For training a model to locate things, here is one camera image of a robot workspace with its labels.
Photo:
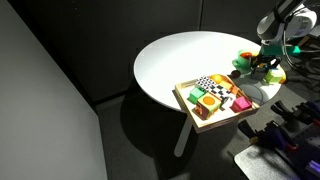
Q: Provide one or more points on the red toy fruit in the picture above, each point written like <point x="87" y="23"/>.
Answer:
<point x="246" y="55"/>

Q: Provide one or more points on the orange toy fruit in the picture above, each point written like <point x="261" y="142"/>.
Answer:
<point x="216" y="78"/>

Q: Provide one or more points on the yellow toy banana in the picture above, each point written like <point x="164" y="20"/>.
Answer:
<point x="284" y="79"/>

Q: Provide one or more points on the purple bar clamp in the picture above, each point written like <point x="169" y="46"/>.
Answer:
<point x="270" y="136"/>
<point x="293" y="111"/>

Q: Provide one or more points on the yellow green block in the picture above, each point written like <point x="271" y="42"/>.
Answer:
<point x="274" y="77"/>

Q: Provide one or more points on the yellow cube with orange circle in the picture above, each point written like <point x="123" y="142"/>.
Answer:
<point x="208" y="105"/>

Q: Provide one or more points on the dark red toy plum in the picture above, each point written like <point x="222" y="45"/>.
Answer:
<point x="235" y="74"/>

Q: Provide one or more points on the magenta block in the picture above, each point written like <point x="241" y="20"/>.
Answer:
<point x="240" y="104"/>

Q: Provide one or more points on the orange block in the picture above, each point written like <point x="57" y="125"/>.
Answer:
<point x="230" y="87"/>

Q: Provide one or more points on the white table leg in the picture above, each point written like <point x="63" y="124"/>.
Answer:
<point x="182" y="140"/>

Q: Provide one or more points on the black white triangle cube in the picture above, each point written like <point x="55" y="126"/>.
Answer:
<point x="204" y="83"/>

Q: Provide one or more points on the black perforated board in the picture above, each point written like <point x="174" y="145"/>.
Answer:
<point x="308" y="146"/>

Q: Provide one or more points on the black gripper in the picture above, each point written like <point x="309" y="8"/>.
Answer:
<point x="268" y="59"/>

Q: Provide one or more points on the grey metal plate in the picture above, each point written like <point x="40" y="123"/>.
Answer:
<point x="256" y="163"/>

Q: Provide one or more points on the grey block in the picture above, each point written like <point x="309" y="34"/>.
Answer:
<point x="258" y="75"/>

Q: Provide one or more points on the wooden box tray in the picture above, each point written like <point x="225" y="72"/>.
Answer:
<point x="200" y="125"/>

